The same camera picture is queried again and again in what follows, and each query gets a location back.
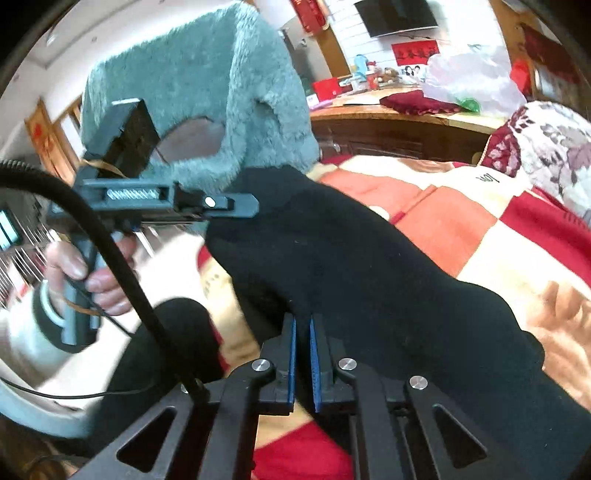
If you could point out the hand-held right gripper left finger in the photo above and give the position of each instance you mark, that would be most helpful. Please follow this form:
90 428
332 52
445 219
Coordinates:
290 369

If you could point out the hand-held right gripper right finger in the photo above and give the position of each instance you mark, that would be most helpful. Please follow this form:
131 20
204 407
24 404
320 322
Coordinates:
316 369

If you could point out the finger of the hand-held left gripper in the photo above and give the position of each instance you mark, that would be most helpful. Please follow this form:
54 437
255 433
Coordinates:
240 205

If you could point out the black pants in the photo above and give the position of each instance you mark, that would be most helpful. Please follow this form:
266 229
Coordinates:
360 277

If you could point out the person's left forearm white sleeve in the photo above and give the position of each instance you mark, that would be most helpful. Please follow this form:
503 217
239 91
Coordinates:
27 341

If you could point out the person's left hand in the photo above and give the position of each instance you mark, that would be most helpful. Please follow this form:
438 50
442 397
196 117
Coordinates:
106 290

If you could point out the wooden door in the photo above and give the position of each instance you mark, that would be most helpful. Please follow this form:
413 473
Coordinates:
46 134

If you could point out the teal fuzzy jacket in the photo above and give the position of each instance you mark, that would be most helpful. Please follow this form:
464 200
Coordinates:
207 83

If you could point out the person's leg in dark trousers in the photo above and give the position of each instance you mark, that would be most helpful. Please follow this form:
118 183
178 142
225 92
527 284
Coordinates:
161 350

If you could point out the red box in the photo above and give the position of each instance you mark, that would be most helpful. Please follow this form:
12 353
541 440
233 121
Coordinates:
325 87

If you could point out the grey refrigerator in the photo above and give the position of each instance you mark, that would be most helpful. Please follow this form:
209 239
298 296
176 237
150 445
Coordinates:
295 55

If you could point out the wooden desk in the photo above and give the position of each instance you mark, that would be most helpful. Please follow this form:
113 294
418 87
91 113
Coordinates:
392 136

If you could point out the blue kettle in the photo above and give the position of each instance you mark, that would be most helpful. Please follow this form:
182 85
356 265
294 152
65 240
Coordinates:
360 69

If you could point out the red orange printed blanket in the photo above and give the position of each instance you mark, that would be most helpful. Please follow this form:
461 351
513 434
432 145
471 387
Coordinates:
461 230

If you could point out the dark red cloth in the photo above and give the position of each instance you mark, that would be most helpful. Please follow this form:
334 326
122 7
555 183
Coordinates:
415 104

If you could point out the red hanging decoration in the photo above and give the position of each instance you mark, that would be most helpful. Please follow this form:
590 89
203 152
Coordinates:
311 14

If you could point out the clear plastic bag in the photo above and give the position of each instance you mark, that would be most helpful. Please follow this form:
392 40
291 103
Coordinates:
475 78

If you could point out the floral fluffy blanket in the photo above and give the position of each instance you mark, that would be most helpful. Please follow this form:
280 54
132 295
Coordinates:
549 143

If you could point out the red wall poster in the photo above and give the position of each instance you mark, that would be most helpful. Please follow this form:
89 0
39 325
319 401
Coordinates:
413 53

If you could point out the wall television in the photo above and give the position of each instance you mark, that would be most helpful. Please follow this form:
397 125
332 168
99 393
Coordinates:
397 16

